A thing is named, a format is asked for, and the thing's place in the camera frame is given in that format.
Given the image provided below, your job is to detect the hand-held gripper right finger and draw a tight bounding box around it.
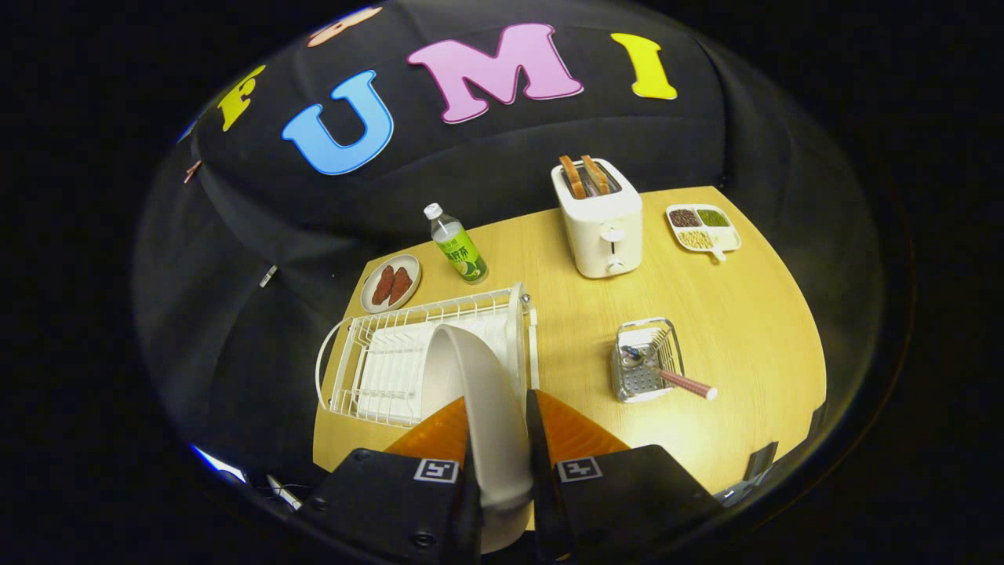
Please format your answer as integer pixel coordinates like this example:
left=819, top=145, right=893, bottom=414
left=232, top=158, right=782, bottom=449
left=524, top=389, right=722, bottom=562

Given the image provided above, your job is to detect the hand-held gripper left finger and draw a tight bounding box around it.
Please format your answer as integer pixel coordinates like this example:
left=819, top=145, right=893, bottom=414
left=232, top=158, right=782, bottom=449
left=302, top=396, right=483, bottom=565

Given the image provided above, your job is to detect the white plate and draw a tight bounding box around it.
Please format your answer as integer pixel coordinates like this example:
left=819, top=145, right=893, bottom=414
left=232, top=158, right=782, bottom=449
left=421, top=323, right=534, bottom=554

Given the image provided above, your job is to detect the white wire dish rack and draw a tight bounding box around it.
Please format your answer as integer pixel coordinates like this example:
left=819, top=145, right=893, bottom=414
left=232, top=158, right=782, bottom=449
left=315, top=282, right=540, bottom=428

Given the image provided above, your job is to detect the metal mesh basket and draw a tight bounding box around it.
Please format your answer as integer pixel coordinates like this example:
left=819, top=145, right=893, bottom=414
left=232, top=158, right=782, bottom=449
left=611, top=317, right=686, bottom=403

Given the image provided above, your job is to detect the metal spoon with striped handle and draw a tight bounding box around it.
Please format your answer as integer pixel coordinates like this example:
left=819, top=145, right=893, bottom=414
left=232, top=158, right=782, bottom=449
left=620, top=345, right=718, bottom=402

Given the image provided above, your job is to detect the small beige plate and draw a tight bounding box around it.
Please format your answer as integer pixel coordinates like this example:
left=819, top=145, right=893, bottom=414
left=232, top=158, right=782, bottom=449
left=360, top=253, right=422, bottom=314

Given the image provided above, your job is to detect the white divided dish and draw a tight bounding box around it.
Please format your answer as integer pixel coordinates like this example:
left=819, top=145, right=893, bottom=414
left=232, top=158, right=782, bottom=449
left=665, top=203, right=742, bottom=263

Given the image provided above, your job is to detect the green label drink bottle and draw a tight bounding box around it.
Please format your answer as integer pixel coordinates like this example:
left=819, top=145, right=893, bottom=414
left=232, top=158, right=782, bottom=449
left=424, top=202, right=489, bottom=285

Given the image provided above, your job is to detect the white toaster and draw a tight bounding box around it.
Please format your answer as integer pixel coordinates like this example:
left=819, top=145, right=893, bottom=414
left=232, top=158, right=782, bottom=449
left=551, top=157, right=644, bottom=279

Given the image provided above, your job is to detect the toast slice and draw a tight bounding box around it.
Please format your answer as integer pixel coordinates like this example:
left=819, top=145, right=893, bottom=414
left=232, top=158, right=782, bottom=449
left=558, top=155, right=587, bottom=199
left=580, top=154, right=611, bottom=195

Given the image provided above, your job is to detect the black backdrop cloth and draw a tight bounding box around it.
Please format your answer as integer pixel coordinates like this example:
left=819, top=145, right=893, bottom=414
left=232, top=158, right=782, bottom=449
left=133, top=0, right=887, bottom=503

